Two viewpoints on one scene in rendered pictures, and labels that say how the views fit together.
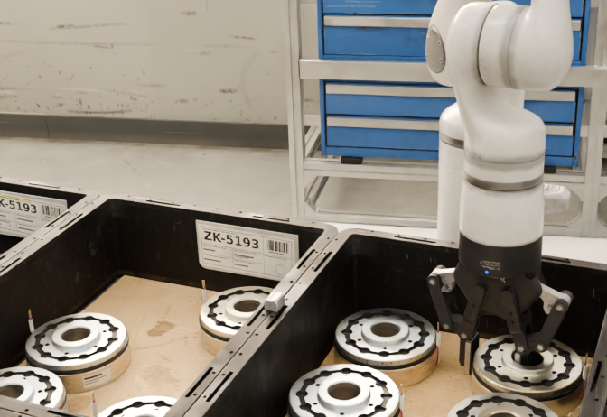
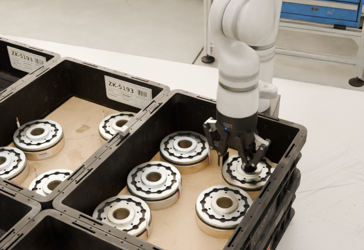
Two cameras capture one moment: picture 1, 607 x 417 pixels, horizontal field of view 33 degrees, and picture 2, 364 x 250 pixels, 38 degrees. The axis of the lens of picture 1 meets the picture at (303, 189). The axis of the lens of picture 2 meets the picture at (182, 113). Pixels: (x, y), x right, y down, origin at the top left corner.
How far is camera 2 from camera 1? 0.23 m
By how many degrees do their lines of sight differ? 13
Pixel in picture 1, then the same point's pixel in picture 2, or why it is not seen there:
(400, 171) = not seen: hidden behind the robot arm
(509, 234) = (236, 112)
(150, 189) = (135, 17)
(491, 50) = (228, 22)
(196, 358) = (95, 147)
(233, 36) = not seen: outside the picture
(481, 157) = (223, 73)
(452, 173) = not seen: hidden behind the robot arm
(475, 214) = (221, 100)
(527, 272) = (246, 130)
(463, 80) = (215, 34)
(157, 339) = (79, 135)
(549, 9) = (258, 5)
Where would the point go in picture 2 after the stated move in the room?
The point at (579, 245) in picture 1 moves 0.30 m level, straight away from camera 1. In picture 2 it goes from (321, 90) to (339, 44)
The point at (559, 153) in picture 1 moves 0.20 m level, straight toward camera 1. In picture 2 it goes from (349, 19) to (343, 36)
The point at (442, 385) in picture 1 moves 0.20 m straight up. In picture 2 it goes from (208, 175) to (208, 89)
